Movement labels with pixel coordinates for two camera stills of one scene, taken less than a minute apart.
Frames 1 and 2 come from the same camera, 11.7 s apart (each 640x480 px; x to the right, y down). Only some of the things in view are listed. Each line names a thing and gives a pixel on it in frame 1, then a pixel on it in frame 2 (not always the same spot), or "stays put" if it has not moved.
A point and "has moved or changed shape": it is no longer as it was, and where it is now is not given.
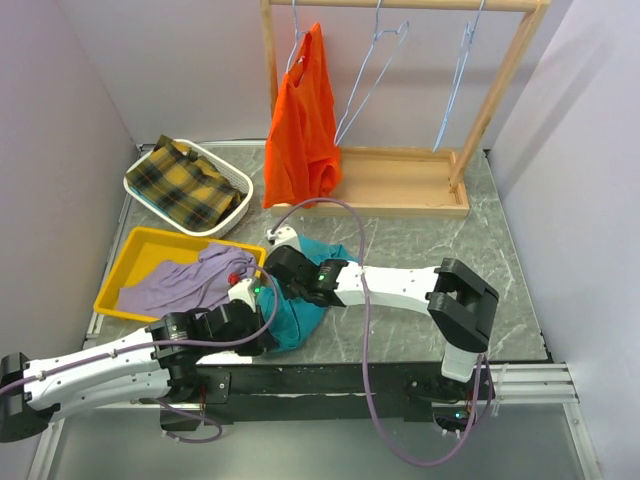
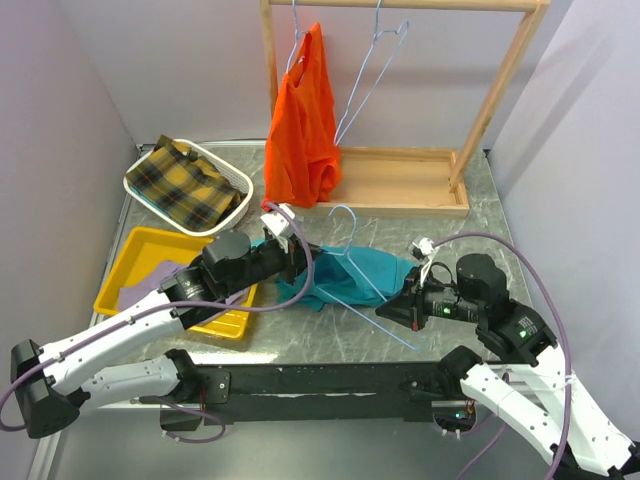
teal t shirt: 292,318 has moved or changed shape
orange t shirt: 303,164 stays put
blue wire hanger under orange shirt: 297,33 stays put
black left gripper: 261,344 → 294,258
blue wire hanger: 467,43 → 347,254
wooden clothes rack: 391,181 stays put
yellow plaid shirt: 189,188 stays put
